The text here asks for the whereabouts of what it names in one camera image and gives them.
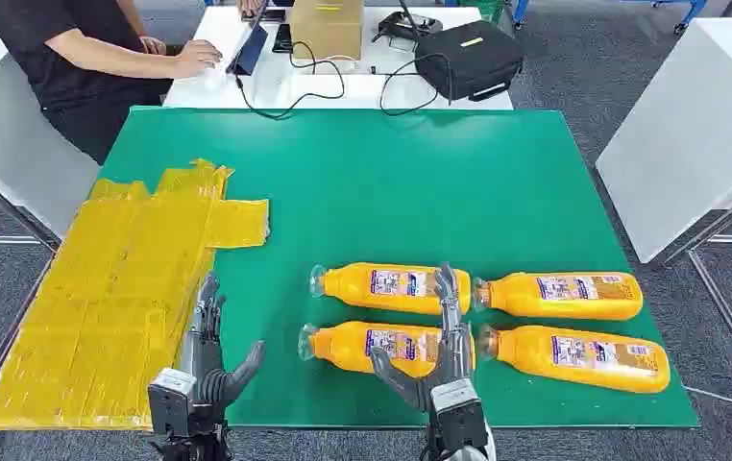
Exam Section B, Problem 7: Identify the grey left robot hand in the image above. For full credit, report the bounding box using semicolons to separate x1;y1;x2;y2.
179;272;267;415

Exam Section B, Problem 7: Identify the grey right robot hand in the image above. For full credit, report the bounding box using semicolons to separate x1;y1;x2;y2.
369;261;476;414

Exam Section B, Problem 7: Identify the orange drink bottle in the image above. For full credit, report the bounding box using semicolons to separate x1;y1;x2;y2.
308;261;473;317
476;324;672;395
297;320;477;379
471;271;645;322

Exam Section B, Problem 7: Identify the yellow taped sheet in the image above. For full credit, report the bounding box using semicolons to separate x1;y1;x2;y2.
0;158;271;432

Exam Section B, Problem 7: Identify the green table mat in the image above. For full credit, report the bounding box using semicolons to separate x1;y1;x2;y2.
99;106;701;430

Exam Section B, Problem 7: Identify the white table with metal legs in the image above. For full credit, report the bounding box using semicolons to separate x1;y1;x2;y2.
595;16;732;396
0;13;101;253

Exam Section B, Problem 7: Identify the white table with devices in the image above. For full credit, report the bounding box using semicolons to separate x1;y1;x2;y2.
163;5;515;111

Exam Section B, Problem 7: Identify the black carry bag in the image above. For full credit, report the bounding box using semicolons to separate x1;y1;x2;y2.
414;20;525;103

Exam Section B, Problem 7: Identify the person's right hand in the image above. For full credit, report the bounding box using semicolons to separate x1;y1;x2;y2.
171;38;224;79

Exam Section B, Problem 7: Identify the dark blue tablet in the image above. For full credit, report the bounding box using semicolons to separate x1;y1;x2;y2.
226;0;272;78

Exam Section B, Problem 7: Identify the black remote controller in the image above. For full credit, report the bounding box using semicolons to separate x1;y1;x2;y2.
371;0;444;44

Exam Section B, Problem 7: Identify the brown cardboard box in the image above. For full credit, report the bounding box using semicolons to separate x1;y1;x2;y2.
289;0;365;61

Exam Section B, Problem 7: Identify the green crate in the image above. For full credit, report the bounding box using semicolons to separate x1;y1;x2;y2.
457;0;507;23

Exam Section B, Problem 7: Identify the blue metal cart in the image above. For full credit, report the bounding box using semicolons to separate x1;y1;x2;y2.
510;0;710;35

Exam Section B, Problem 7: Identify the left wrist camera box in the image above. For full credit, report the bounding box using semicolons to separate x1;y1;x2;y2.
147;367;197;438

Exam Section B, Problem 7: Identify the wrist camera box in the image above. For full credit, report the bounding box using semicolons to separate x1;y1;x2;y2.
147;367;197;438
429;378;489;456

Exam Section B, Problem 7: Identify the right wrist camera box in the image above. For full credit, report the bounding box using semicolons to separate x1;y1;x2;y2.
429;378;489;456

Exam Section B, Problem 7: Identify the black cable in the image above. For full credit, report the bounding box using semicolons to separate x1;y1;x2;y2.
378;52;453;118
232;40;347;121

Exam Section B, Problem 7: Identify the white floor cable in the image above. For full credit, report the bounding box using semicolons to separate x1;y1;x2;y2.
684;384;732;408

